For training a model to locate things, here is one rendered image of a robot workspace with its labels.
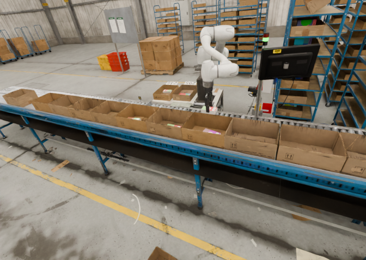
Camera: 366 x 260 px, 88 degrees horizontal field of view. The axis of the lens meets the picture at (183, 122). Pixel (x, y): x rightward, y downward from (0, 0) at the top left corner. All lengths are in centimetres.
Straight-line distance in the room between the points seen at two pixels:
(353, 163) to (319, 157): 18
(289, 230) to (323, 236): 28
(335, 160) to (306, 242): 101
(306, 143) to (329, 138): 16
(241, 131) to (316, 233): 122
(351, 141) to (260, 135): 64
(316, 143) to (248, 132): 53
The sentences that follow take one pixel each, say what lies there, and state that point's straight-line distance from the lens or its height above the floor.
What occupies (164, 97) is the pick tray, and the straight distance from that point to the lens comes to 290.
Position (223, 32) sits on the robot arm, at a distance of 199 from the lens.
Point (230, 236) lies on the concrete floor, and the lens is 223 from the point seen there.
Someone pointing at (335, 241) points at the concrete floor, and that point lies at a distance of 248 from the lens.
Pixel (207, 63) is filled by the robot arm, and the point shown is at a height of 157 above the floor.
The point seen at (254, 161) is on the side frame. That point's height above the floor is 91.
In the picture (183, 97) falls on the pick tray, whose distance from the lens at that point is 280.
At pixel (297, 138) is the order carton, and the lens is 185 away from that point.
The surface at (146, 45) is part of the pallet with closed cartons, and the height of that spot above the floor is 91.
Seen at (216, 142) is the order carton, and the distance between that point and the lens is 163.
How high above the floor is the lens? 199
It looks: 33 degrees down
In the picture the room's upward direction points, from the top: 7 degrees counter-clockwise
